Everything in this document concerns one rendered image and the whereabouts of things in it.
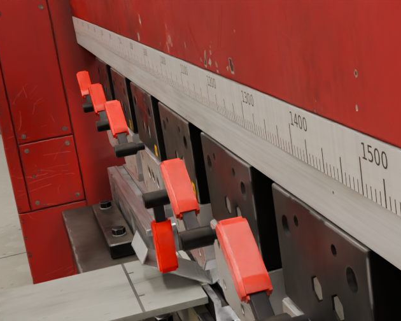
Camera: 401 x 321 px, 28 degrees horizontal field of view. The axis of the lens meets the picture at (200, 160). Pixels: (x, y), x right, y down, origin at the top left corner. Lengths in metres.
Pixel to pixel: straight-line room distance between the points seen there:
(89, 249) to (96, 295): 0.55
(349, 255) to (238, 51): 0.19
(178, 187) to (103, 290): 0.39
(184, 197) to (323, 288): 0.26
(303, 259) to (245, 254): 0.05
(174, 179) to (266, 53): 0.25
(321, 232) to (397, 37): 0.17
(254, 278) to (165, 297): 0.51
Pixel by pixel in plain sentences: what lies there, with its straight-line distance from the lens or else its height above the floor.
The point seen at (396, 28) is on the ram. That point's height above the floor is 1.38.
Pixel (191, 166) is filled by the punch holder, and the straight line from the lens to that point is 0.81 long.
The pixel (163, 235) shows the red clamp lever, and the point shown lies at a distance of 0.90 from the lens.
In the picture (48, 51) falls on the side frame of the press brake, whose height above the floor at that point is 1.25.
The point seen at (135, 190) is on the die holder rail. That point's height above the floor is 0.97.
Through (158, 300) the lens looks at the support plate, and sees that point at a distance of 1.03.
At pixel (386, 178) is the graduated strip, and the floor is 1.30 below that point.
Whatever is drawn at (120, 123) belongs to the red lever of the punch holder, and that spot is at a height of 1.21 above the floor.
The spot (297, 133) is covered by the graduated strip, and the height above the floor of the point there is 1.31.
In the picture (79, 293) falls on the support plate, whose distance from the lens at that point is 1.11.
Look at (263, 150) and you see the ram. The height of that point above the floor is 1.28.
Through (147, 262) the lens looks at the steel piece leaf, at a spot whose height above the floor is 1.04.
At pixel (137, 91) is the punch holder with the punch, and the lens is 1.07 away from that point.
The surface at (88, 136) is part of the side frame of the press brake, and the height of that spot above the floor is 1.04.
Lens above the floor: 1.42
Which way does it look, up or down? 14 degrees down
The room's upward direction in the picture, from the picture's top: 9 degrees counter-clockwise
